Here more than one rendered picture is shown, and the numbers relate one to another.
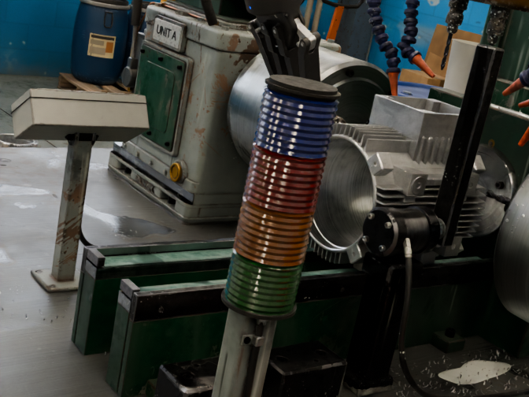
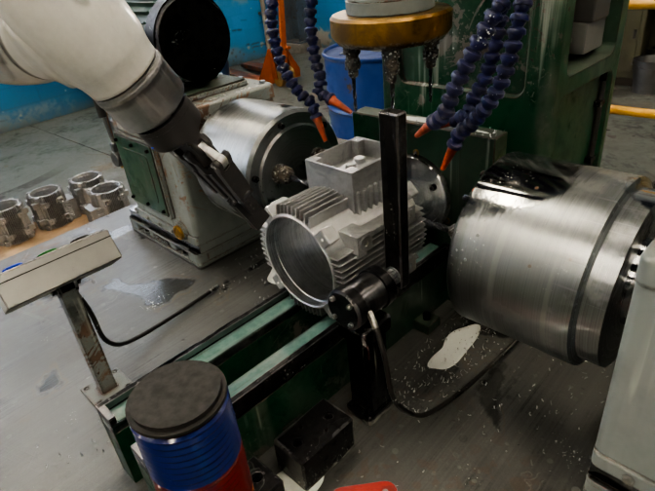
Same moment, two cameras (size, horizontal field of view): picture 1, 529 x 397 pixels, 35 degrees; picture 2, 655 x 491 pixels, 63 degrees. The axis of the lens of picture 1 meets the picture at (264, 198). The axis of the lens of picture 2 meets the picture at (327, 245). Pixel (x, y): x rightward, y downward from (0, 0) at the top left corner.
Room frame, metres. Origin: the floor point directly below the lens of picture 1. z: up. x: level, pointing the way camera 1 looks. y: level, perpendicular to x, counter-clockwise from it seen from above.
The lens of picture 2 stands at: (0.42, -0.10, 1.44)
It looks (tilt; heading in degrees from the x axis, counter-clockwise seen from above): 31 degrees down; 357
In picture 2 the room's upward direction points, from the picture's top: 6 degrees counter-clockwise
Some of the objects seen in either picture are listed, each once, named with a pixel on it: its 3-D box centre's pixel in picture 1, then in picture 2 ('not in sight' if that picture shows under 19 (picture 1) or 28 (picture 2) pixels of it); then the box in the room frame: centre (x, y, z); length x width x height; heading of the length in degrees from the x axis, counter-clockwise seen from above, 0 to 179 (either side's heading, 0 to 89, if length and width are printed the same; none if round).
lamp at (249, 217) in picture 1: (274, 228); not in sight; (0.66, -0.01, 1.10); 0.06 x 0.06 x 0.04
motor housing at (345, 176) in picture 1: (387, 193); (343, 236); (1.17, -0.17, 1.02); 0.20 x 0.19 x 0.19; 128
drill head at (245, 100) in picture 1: (296, 113); (252, 159); (1.50, -0.03, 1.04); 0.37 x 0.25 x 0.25; 39
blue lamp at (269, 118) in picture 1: (296, 120); (187, 426); (0.66, -0.01, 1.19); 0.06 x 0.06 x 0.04
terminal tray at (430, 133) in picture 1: (423, 130); (356, 174); (1.19, -0.20, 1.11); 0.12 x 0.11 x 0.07; 128
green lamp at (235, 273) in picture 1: (263, 278); not in sight; (0.66, -0.01, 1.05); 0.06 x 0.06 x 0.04
